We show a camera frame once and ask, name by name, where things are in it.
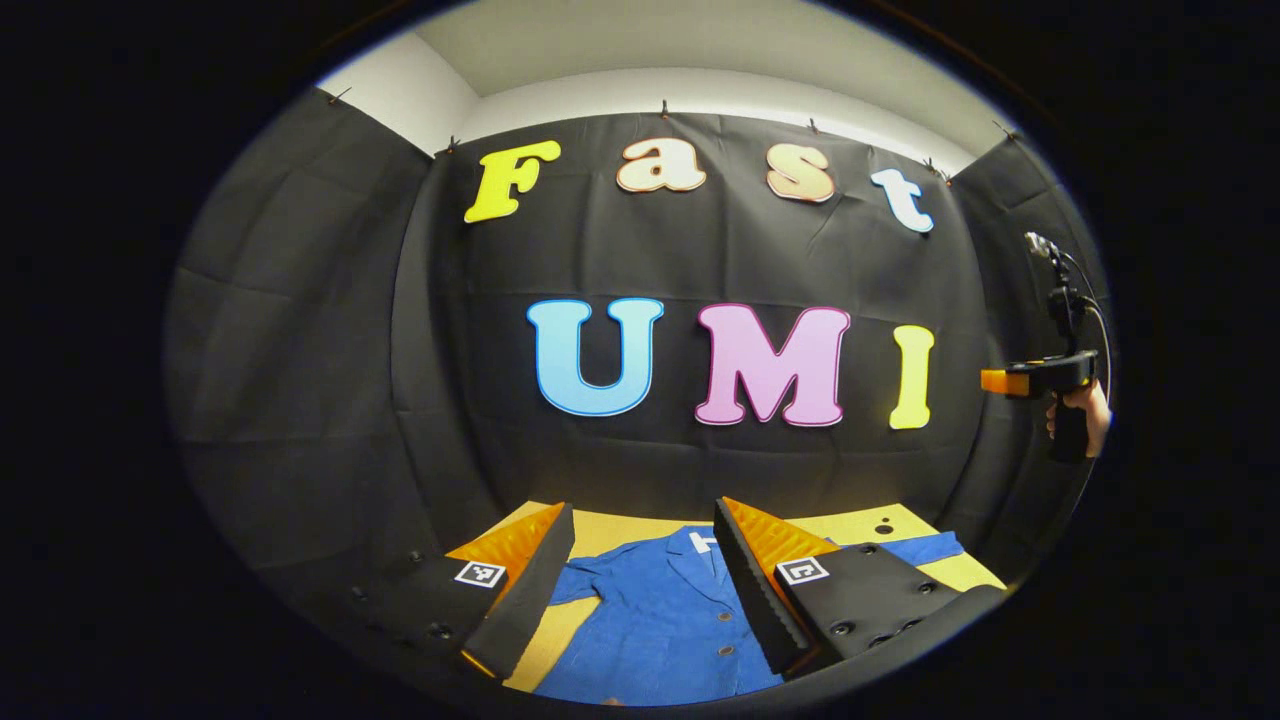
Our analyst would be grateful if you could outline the blue button-up shirt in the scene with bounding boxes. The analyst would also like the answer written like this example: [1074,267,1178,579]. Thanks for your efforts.
[532,525,966,708]

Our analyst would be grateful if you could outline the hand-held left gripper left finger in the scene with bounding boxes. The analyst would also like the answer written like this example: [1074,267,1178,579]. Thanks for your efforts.
[345,500,577,683]

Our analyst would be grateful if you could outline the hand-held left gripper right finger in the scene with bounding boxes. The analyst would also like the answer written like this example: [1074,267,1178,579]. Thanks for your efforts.
[713,496,1009,681]

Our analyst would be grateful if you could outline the black cable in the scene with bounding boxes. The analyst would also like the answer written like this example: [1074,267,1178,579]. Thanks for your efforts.
[1058,250,1114,401]

